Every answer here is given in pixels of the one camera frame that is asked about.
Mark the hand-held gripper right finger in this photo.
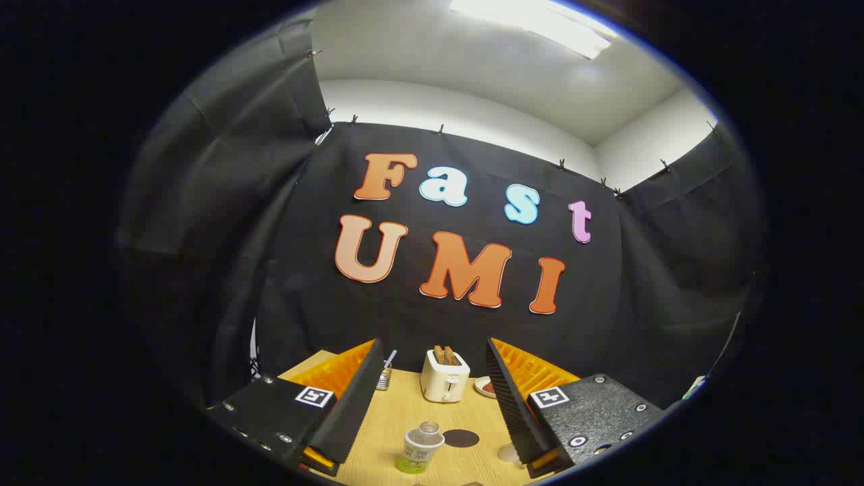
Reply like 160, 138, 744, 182
486, 337, 669, 480

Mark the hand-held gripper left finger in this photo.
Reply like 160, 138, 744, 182
206, 339, 385, 477

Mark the clear juice bottle white label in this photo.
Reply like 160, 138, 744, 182
396, 421, 446, 475

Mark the wooden table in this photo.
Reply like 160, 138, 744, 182
278, 350, 581, 486

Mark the white toaster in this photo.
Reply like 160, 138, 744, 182
420, 348, 471, 404

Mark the black backdrop cloth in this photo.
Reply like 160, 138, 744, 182
118, 13, 770, 412

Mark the ceiling light panel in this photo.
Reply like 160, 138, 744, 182
449, 0, 612, 60

